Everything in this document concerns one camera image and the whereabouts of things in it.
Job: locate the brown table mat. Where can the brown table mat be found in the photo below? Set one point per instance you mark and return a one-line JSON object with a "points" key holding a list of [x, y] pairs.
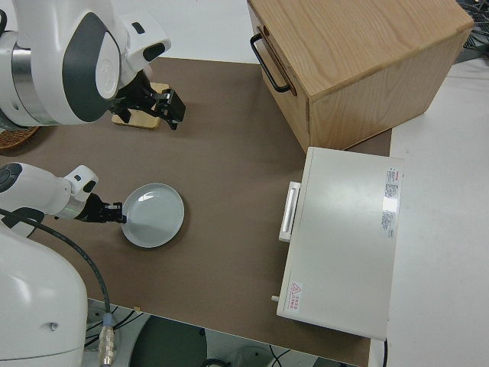
{"points": [[229, 153]]}

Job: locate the wooden mug tree stand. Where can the wooden mug tree stand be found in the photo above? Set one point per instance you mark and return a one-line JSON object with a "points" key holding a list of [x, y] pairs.
{"points": [[143, 120]]}

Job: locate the brown wicker basket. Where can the brown wicker basket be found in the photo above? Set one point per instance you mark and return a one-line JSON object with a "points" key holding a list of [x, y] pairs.
{"points": [[13, 139]]}

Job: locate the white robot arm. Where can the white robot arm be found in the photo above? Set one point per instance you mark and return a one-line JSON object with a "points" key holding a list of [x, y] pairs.
{"points": [[34, 191], [38, 57]]}

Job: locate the dark round pedestal base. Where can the dark round pedestal base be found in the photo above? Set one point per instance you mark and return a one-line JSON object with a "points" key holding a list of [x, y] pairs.
{"points": [[168, 344]]}

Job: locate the gray plate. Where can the gray plate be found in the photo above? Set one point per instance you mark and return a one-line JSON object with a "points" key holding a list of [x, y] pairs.
{"points": [[153, 218]]}

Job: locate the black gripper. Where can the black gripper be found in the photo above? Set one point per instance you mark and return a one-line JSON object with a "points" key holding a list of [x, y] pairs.
{"points": [[137, 89], [97, 212]]}

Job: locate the cream toaster oven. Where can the cream toaster oven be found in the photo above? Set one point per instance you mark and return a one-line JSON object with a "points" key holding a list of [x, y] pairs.
{"points": [[344, 237]]}

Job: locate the wooden drawer box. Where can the wooden drawer box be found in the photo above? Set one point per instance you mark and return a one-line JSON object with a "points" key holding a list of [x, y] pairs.
{"points": [[363, 57]]}

